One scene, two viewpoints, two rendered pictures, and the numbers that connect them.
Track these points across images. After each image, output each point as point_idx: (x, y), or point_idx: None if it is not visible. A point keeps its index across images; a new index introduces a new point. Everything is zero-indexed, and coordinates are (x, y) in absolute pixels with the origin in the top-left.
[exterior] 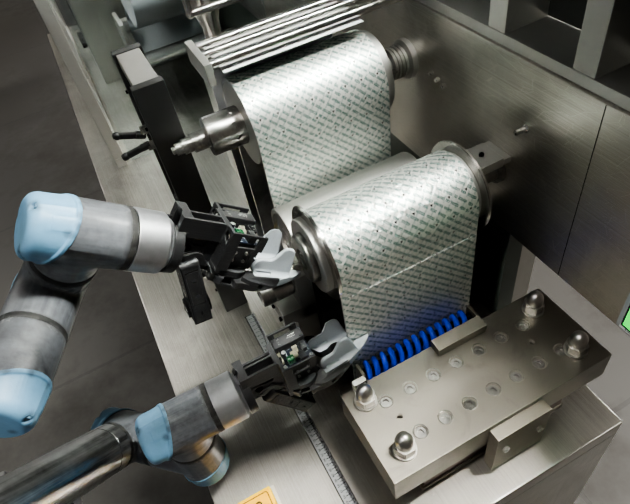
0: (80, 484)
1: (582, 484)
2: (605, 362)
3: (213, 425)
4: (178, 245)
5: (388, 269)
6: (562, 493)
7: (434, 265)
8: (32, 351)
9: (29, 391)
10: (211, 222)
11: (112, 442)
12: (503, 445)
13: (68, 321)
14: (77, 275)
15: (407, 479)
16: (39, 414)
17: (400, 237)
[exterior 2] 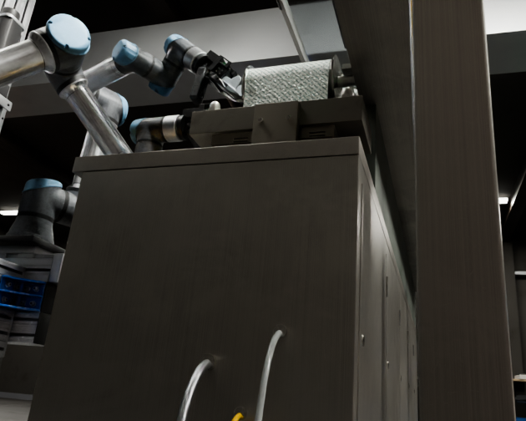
0: (106, 125)
1: (348, 268)
2: (357, 102)
3: (159, 119)
4: (202, 54)
5: (272, 84)
6: (316, 249)
7: (299, 94)
8: (142, 49)
9: (132, 45)
10: (217, 54)
11: (127, 145)
12: (259, 114)
13: (157, 64)
14: (171, 55)
15: (199, 114)
16: (127, 51)
17: (281, 68)
